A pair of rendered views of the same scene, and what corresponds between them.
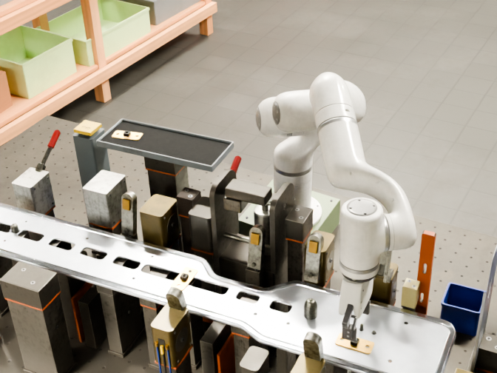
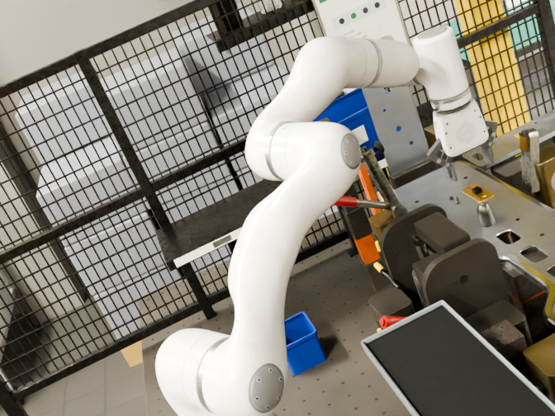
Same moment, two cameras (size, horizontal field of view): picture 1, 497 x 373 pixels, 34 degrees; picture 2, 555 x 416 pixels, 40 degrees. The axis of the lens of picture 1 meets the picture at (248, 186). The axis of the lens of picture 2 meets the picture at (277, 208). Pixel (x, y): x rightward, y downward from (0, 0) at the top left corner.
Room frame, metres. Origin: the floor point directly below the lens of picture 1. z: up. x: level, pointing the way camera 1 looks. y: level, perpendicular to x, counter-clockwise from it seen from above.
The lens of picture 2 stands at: (2.49, 0.78, 1.83)
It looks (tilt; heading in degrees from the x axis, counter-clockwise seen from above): 25 degrees down; 237
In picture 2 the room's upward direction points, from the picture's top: 23 degrees counter-clockwise
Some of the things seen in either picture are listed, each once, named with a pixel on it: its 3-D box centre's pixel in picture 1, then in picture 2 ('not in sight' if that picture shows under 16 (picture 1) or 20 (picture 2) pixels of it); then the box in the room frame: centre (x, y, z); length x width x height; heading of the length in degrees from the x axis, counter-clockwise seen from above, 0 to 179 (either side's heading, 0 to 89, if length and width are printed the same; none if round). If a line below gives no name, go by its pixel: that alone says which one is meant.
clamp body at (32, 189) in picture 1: (44, 225); not in sight; (2.00, 0.62, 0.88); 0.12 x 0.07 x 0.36; 154
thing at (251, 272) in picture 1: (256, 308); not in sight; (1.63, -0.01, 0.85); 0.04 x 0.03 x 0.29; 64
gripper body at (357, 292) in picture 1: (358, 286); (457, 124); (1.33, -0.23, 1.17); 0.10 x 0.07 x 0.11; 154
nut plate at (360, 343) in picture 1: (354, 342); (476, 191); (1.33, -0.23, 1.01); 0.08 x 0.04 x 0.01; 64
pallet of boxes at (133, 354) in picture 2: not in sight; (189, 177); (0.90, -2.28, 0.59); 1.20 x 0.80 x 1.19; 150
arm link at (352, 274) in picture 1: (359, 263); (449, 97); (1.33, -0.23, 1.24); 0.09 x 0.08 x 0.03; 154
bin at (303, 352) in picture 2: (462, 308); (298, 343); (1.70, -0.59, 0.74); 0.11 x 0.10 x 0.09; 64
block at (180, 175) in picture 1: (171, 210); not in sight; (1.99, 0.23, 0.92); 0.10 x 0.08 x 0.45; 64
